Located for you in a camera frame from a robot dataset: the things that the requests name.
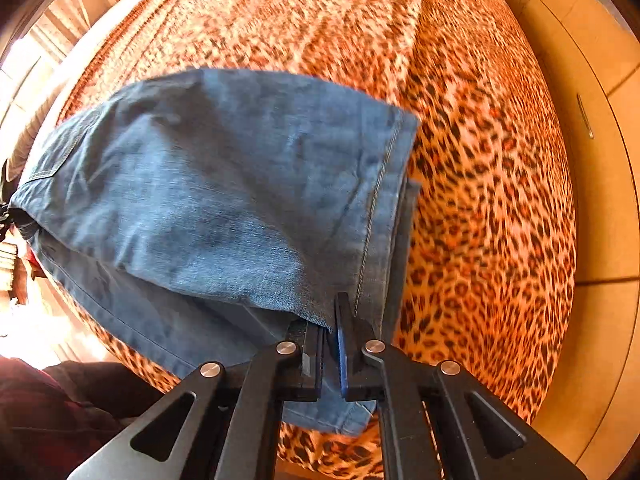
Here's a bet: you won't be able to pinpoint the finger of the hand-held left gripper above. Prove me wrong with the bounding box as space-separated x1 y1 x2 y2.
0 159 14 242

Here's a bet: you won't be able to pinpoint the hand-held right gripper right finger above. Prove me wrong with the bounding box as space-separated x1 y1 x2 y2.
334 292 589 480

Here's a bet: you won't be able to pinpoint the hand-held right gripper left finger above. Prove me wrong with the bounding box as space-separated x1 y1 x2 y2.
67 319 326 480

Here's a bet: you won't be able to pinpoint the blue denim pants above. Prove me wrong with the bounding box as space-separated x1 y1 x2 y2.
7 67 421 437

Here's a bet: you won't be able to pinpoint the beige curtain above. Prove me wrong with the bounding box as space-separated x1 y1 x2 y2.
27 0 103 63

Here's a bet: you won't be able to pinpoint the leopard print blanket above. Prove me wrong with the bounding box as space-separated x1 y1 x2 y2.
30 0 579 480

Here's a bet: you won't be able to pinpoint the person's dark red clothing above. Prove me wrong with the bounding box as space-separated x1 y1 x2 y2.
0 356 167 480

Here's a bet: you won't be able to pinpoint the light wooden wardrobe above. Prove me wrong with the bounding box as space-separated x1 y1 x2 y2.
500 0 640 480

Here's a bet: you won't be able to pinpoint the long metal wardrobe handle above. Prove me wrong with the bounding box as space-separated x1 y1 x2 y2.
575 93 595 140

